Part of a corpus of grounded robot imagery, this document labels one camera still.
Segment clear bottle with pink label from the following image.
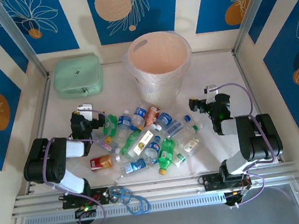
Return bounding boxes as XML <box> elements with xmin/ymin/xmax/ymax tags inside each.
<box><xmin>93</xmin><ymin>131</ymin><xmax>121</xmax><ymax>156</ymax></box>

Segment clear bottle with green cap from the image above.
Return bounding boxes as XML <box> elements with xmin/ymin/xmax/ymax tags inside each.
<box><xmin>176</xmin><ymin>123</ymin><xmax>206</xmax><ymax>159</ymax></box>

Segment white plastic bin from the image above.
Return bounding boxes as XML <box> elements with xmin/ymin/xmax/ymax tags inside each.
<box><xmin>127</xmin><ymin>28</ymin><xmax>197</xmax><ymax>105</ymax></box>

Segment blue label bottle white cap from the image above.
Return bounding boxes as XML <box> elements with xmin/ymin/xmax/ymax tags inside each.
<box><xmin>154</xmin><ymin>111</ymin><xmax>173</xmax><ymax>130</ymax></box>

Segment copper brown plastic bottle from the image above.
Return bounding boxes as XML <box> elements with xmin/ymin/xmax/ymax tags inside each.
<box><xmin>142</xmin><ymin>105</ymin><xmax>162</xmax><ymax>128</ymax></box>

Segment mint green zip pouch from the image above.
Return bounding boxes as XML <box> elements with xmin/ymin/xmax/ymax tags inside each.
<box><xmin>50</xmin><ymin>52</ymin><xmax>106</xmax><ymax>101</ymax></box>

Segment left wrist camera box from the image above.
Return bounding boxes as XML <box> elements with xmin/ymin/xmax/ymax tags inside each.
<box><xmin>76</xmin><ymin>102</ymin><xmax>97</xmax><ymax>123</ymax></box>

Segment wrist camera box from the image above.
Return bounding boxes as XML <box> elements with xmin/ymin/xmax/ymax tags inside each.
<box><xmin>76</xmin><ymin>102</ymin><xmax>97</xmax><ymax>123</ymax></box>
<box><xmin>202</xmin><ymin>84</ymin><xmax>221</xmax><ymax>104</ymax></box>

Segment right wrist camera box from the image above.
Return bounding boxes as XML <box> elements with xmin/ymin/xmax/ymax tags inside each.
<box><xmin>202</xmin><ymin>84</ymin><xmax>221</xmax><ymax>104</ymax></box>

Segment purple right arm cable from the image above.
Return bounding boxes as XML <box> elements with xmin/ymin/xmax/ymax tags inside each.
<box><xmin>213</xmin><ymin>79</ymin><xmax>281</xmax><ymax>210</ymax></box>

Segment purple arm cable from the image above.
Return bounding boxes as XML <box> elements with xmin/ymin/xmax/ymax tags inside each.
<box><xmin>36</xmin><ymin>106</ymin><xmax>123</xmax><ymax>224</ymax></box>
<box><xmin>213</xmin><ymin>79</ymin><xmax>281</xmax><ymax>210</ymax></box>

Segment aluminium side rail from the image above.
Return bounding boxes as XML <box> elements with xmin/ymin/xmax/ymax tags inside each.
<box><xmin>232</xmin><ymin>47</ymin><xmax>286</xmax><ymax>167</ymax></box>
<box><xmin>13</xmin><ymin>75</ymin><xmax>64</xmax><ymax>195</ymax></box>

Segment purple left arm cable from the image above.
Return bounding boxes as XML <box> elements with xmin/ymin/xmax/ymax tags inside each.
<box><xmin>36</xmin><ymin>106</ymin><xmax>123</xmax><ymax>224</ymax></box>

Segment coiled blue cable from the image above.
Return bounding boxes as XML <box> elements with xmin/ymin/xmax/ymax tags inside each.
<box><xmin>109</xmin><ymin>183</ymin><xmax>152</xmax><ymax>218</ymax></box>

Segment long aluminium table rail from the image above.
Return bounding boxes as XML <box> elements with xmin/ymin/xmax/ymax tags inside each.
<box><xmin>9</xmin><ymin>162</ymin><xmax>299</xmax><ymax>218</ymax></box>

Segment grey slotted cable duct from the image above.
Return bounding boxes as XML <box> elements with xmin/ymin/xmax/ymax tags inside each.
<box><xmin>23</xmin><ymin>193</ymin><xmax>227</xmax><ymax>224</ymax></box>

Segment aluminium frame post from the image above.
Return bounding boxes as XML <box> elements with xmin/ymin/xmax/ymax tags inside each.
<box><xmin>226</xmin><ymin>0</ymin><xmax>289</xmax><ymax>56</ymax></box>
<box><xmin>0</xmin><ymin>0</ymin><xmax>49</xmax><ymax>83</ymax></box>

